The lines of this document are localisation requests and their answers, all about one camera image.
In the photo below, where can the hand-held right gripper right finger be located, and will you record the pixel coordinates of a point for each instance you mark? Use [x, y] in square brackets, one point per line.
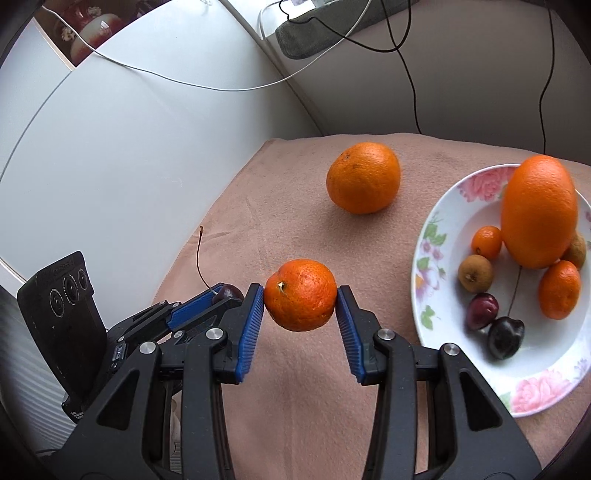
[351, 332]

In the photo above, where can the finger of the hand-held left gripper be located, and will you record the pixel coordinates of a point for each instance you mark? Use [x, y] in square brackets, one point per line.
[194, 307]

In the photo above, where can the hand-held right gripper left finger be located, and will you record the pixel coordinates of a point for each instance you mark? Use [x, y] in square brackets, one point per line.
[249, 332]

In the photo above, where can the dark cherry with curved stem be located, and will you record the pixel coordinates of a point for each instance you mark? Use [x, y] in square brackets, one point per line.
[228, 293]

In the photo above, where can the dark rough-skinned mandarin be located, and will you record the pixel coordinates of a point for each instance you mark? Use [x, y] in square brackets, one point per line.
[300, 295]

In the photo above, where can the white floral plate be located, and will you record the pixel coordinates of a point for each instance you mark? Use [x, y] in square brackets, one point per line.
[443, 350]

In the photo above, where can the stemless red cherry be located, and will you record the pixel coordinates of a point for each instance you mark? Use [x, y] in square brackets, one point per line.
[482, 311]

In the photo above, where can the brown longan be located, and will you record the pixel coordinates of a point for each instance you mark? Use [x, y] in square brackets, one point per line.
[577, 253]
[475, 273]

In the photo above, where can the small smooth mandarin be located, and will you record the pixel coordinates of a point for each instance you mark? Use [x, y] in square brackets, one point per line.
[558, 290]

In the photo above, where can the oval orange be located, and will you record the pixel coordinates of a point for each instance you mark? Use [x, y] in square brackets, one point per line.
[538, 212]

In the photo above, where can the white ribbed panel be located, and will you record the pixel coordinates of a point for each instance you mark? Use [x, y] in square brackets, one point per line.
[27, 392]

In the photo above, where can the peach towel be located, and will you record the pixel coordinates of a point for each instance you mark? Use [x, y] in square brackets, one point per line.
[286, 221]

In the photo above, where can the dark cherry with straight stem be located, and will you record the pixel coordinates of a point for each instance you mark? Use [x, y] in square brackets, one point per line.
[505, 339]

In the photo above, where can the large round orange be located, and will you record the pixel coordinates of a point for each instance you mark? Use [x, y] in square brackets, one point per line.
[364, 177]

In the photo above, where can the small kumquat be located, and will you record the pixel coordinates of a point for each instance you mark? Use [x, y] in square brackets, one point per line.
[486, 241]

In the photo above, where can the grey-green cloth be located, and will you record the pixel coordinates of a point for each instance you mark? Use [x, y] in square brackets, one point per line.
[300, 39]

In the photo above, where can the wall picture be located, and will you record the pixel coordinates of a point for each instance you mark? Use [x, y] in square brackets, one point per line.
[87, 23]

